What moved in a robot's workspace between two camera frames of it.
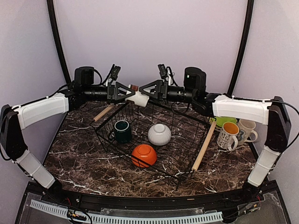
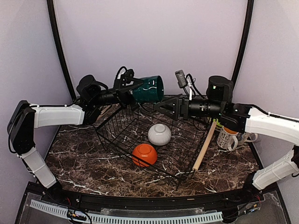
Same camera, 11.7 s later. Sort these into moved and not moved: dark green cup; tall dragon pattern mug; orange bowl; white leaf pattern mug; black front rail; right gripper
Moved: right gripper; dark green cup
Not moved: tall dragon pattern mug; orange bowl; white leaf pattern mug; black front rail
